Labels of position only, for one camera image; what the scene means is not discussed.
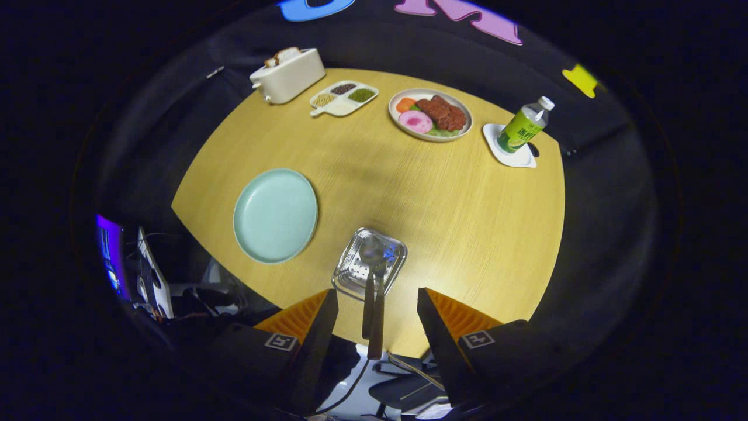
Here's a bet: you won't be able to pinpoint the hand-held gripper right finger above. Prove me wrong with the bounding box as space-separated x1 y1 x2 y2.
416 287 576 410

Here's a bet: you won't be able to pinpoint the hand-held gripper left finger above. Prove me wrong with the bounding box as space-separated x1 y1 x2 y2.
207 288 340 417

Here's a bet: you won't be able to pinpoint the metal fork with wooden handle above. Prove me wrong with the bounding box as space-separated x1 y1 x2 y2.
367 263 387 360

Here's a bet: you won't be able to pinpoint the metal spoon with dark handle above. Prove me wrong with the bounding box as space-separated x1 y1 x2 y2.
358 235 386 340

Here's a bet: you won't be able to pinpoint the black office chair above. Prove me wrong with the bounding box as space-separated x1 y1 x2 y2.
368 351 453 419

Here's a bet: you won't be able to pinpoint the perforated metal drain basket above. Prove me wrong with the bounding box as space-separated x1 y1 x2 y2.
331 227 408 302

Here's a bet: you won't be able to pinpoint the light green plate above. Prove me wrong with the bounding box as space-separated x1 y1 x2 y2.
233 168 319 265

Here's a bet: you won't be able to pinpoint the white flat device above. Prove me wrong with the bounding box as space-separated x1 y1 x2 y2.
136 227 175 319

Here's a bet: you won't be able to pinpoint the white square coaster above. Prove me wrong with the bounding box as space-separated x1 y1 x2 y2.
483 123 538 169

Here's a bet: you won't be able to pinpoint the glowing computer monitor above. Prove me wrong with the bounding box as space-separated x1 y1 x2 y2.
95 214 126 300

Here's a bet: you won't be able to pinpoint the white oval food plate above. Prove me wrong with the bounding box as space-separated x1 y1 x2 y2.
388 88 473 143

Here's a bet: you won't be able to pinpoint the pink round food slice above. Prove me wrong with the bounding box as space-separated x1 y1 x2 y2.
399 110 434 134

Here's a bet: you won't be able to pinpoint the green label drink bottle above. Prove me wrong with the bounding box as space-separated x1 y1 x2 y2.
497 96 556 154

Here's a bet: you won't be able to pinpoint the brown meat slices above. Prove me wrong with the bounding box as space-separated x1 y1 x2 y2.
416 95 468 132

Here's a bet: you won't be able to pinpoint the white divided condiment tray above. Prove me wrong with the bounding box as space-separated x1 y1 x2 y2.
309 80 379 118

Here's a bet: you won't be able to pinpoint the white toaster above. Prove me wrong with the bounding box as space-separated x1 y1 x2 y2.
250 48 327 106

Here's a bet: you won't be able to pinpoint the black cable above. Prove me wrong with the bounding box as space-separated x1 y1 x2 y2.
318 357 372 415

